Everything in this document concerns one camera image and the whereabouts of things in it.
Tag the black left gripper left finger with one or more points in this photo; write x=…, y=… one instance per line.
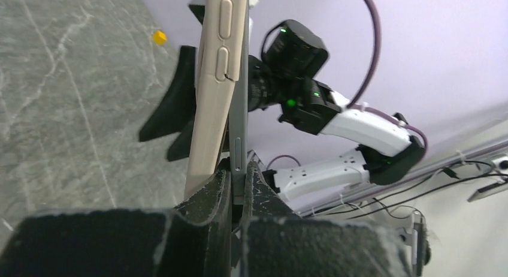
x=192, y=239

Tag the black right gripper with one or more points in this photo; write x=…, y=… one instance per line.
x=176, y=111

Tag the beige phone case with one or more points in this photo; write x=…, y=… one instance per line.
x=218, y=70

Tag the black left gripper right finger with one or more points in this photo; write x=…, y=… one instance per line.
x=277, y=242

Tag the small yellow cube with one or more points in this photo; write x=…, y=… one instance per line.
x=159, y=38

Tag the phone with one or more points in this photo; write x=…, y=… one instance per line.
x=238, y=120

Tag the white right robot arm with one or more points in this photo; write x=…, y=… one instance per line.
x=387, y=146

